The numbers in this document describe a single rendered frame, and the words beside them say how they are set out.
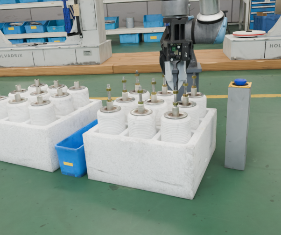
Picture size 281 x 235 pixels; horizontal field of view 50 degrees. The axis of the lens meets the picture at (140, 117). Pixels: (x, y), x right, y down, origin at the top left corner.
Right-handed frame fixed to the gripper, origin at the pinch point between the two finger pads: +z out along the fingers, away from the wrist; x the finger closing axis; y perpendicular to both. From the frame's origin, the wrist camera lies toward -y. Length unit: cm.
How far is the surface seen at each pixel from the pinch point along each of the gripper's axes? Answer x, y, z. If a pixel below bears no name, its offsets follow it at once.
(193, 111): 7.5, -5.2, 11.1
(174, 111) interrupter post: -0.5, 1.7, 8.1
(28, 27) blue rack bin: -166, -515, -1
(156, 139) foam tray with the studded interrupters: -6.6, 1.7, 16.9
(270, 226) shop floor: 20.2, 26.4, 34.9
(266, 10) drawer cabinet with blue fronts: 280, -479, -7
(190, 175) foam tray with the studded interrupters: 2.1, 10.9, 25.9
